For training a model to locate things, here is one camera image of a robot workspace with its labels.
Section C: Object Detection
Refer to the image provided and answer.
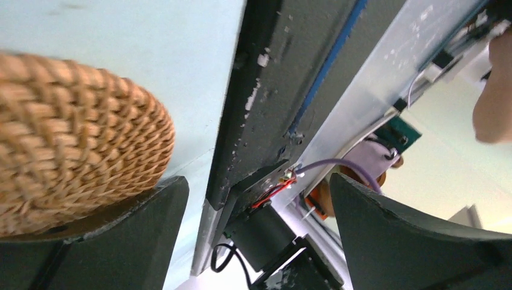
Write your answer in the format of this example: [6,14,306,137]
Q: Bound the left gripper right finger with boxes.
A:
[330,174,511,289]

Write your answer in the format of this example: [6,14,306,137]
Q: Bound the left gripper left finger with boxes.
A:
[1,176,189,289]

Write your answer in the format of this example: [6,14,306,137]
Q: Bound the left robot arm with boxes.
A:
[1,175,511,289]

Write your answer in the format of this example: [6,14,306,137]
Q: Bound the person in background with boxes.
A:
[472,28,511,144]

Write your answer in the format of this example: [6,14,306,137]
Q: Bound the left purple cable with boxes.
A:
[293,158,383,195]

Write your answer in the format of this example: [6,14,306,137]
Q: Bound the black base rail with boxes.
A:
[206,1,404,210]

